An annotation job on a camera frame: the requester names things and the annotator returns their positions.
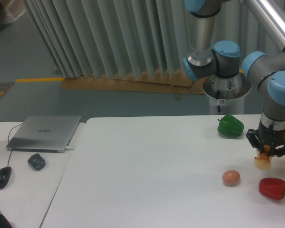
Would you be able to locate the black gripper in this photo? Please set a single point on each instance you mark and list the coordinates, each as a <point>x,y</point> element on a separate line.
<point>270,133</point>

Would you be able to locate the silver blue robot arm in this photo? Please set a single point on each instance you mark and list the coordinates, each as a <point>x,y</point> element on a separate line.
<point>270,78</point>

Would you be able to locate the black computer mouse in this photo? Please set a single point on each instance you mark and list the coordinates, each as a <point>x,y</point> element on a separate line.
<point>5,174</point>

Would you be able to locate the green bell pepper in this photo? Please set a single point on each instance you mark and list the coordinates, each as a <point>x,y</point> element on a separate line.
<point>230,126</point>

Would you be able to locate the piece of bread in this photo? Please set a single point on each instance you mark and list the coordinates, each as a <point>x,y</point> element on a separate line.
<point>263,159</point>

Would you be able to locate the grey pleated curtain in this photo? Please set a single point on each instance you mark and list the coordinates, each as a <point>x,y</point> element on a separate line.
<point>156,41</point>

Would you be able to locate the small black controller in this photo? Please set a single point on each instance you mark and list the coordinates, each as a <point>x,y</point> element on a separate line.
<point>37,162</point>

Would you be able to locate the cardboard boxes top left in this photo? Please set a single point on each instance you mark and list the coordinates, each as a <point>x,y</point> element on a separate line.
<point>11,11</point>

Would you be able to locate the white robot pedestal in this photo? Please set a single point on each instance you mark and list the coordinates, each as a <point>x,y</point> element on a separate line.
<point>226,95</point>

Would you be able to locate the red bell pepper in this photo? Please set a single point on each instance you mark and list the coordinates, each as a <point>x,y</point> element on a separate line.
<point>273,188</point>

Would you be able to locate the silver laptop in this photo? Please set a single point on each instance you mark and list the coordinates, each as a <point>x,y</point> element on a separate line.
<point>44,134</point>

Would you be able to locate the brown egg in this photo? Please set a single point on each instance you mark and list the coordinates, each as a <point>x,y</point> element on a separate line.
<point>231,177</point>

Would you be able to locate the white usb plug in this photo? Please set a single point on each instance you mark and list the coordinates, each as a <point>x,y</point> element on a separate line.
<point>69,148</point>

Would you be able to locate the brown cardboard sheet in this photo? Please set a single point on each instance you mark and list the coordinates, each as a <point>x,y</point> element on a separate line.
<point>104,84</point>

